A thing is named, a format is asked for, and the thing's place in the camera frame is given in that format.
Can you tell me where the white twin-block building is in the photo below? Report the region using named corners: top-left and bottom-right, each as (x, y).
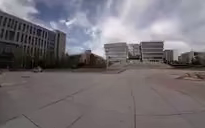
top-left (103, 40), bottom-right (165, 64)

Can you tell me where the vehicle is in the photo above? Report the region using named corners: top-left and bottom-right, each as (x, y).
top-left (32, 66), bottom-right (44, 73)

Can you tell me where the row of trees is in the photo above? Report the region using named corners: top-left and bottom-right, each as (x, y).
top-left (0, 49), bottom-right (71, 70)

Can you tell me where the wide pale stairway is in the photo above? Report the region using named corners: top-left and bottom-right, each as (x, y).
top-left (106, 62), bottom-right (173, 70)

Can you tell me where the low dark building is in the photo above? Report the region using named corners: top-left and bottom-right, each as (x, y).
top-left (69, 49), bottom-right (106, 68)

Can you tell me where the grey paved plaza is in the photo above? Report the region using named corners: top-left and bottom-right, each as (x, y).
top-left (0, 68), bottom-right (205, 128)

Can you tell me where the pale distant building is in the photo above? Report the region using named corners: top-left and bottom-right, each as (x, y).
top-left (178, 50), bottom-right (205, 66)

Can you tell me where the large grey office building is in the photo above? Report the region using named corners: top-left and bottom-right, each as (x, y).
top-left (0, 8), bottom-right (67, 69)

